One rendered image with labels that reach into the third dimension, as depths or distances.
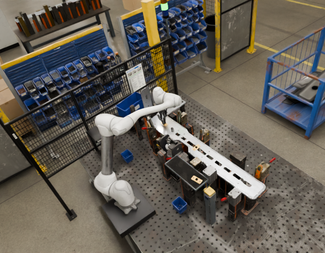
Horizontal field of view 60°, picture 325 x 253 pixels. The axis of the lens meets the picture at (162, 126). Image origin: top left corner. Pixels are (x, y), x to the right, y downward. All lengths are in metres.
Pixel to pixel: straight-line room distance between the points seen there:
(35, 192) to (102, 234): 1.23
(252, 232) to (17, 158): 3.11
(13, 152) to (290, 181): 3.34
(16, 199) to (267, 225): 3.19
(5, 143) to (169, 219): 2.41
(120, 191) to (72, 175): 1.79
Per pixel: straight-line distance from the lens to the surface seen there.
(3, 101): 4.87
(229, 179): 2.43
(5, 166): 4.33
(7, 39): 8.62
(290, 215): 2.68
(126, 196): 2.51
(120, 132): 2.26
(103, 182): 2.60
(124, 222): 2.61
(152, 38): 3.20
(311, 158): 4.05
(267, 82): 4.19
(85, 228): 3.64
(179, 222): 2.58
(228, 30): 5.34
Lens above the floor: 2.97
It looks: 42 degrees down
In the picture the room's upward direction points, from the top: 11 degrees counter-clockwise
